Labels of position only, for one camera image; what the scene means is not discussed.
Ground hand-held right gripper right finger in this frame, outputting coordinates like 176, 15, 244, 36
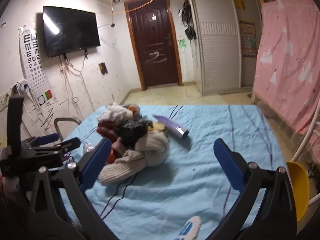
213, 138, 298, 240

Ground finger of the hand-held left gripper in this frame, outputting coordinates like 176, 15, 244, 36
32, 137, 82, 156
24, 133, 60, 147

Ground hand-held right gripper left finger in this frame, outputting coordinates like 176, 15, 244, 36
27, 138, 120, 240

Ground person's left forearm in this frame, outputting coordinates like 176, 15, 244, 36
0, 175, 33, 240

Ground grey metal chair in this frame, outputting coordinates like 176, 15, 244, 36
54, 117, 80, 140

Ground red knitted cloth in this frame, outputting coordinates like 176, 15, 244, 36
97, 120, 120, 140

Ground light blue bedsheet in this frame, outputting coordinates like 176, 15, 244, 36
50, 104, 288, 240

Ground black cloth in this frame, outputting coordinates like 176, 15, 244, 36
117, 120, 154, 148

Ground white cloth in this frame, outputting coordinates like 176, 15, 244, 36
100, 102, 134, 123

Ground purple tube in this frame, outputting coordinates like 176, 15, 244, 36
152, 114, 189, 138

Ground eye chart poster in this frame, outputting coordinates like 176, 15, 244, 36
19, 26, 58, 105

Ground pink printed curtain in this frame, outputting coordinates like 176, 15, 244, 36
252, 0, 320, 160

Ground white slatted wardrobe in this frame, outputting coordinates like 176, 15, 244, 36
187, 0, 263, 97

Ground colourful grid poster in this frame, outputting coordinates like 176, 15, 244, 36
239, 21, 258, 58

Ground dark brown door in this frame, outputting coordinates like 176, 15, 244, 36
124, 0, 183, 90

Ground hanging black bags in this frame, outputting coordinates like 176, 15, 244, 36
179, 0, 198, 40

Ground white wall outlet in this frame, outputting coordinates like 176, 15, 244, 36
0, 94, 10, 110

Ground white wall cables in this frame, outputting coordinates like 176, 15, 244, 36
59, 55, 88, 120

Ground wooden bed frame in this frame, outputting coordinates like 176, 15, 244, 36
251, 90, 300, 135

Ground white metal rail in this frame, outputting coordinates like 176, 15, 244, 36
291, 122, 320, 163

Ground black wall television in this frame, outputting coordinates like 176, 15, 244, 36
42, 6, 101, 58

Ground orange string garland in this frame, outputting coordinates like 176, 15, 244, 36
96, 0, 165, 15

